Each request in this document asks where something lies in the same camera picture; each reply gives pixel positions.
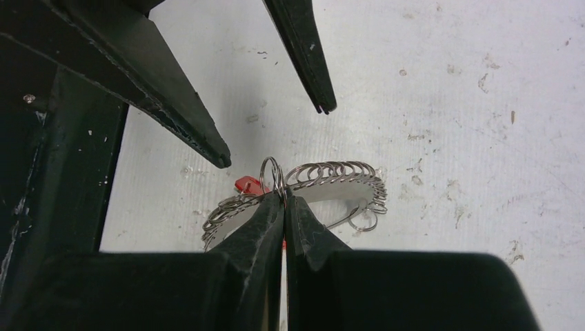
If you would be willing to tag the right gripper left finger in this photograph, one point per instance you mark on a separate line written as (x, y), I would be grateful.
(234, 286)

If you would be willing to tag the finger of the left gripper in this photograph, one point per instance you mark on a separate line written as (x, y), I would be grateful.
(295, 22)

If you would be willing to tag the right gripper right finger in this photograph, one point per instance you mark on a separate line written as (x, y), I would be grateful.
(334, 287)

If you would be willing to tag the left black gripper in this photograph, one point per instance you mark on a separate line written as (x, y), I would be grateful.
(59, 154)

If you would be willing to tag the metal keyring organizer red handle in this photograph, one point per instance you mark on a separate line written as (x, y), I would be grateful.
(356, 182)

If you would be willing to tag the key with red tag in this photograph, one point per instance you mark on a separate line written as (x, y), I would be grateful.
(250, 186)

